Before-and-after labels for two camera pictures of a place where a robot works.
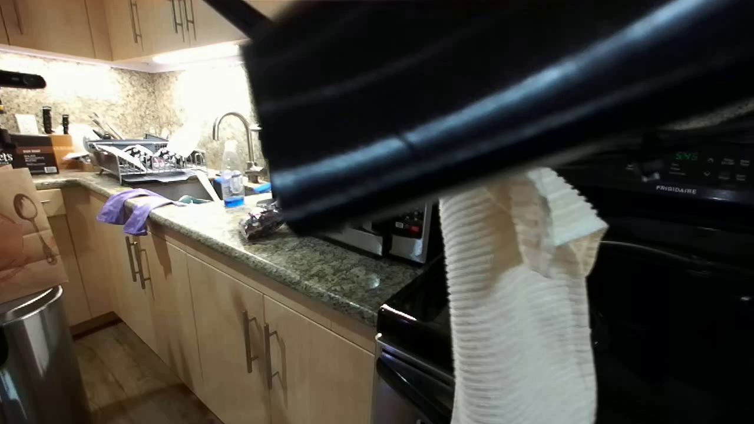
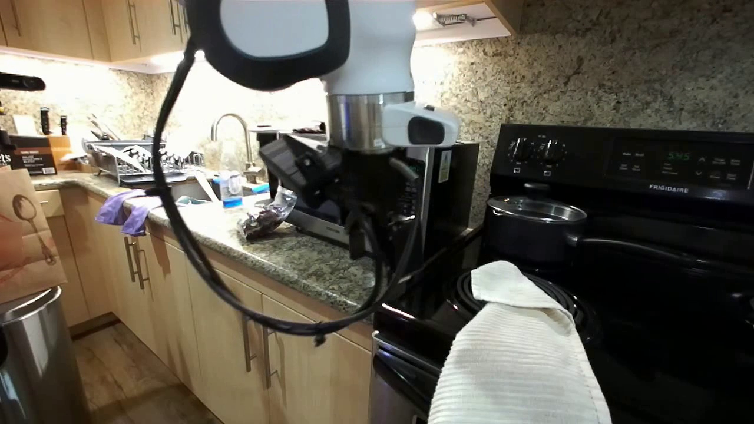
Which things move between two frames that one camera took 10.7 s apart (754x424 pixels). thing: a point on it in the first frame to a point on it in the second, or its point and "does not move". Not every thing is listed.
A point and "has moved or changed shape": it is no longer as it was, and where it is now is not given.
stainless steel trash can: x=39 y=368 does not move
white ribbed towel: x=516 y=261 has moved or changed shape
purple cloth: x=130 y=207 does not move
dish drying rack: x=137 y=161 does not move
